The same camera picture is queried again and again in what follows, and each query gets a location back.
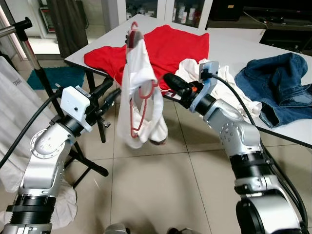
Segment grey right robot foot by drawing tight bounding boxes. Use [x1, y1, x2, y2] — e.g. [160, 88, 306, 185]
[168, 227, 193, 234]

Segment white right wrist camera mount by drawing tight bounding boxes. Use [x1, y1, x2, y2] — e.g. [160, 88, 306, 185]
[191, 61, 220, 112]

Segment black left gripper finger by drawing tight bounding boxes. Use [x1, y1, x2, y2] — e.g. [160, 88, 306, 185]
[101, 88, 122, 111]
[92, 77, 116, 101]

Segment tall black speaker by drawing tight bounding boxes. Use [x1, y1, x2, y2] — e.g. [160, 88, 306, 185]
[211, 0, 247, 21]

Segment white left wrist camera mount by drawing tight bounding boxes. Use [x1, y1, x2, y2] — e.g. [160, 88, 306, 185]
[61, 86, 94, 131]

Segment red plastic hanger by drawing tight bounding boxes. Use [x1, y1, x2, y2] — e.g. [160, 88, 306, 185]
[126, 20, 161, 138]

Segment teal rug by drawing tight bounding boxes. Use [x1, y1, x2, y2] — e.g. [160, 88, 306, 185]
[27, 67, 86, 91]

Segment chrome and black clothes rack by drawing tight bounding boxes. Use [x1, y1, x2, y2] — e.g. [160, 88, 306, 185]
[0, 17, 110, 190]

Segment white red wall device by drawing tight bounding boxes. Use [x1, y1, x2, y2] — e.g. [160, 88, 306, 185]
[39, 4, 55, 32]

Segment grey curtain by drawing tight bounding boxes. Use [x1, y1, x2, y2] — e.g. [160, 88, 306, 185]
[46, 0, 88, 58]

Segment white table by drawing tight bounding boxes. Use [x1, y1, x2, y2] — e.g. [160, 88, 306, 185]
[64, 13, 312, 147]

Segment crumpled white shirt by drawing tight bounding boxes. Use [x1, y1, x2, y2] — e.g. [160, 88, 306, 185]
[175, 58, 263, 117]

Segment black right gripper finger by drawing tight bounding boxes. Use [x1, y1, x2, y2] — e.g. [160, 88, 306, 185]
[162, 73, 188, 89]
[166, 81, 192, 97]

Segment red polo shirt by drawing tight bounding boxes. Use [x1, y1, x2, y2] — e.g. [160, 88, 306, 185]
[84, 24, 210, 96]

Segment black television stand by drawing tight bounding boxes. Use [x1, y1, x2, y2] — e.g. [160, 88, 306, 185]
[207, 0, 312, 52]

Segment white glass-door cabinet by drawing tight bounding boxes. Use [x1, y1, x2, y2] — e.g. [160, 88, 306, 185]
[102, 0, 213, 27]

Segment white blouse with dark buttons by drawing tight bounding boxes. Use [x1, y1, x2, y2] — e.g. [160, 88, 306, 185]
[117, 37, 169, 149]

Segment blue jeans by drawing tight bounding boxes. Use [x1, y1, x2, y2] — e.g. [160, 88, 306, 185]
[235, 53, 312, 128]

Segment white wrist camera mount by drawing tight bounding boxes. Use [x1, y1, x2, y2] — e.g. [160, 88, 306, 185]
[61, 86, 94, 131]
[191, 61, 220, 112]

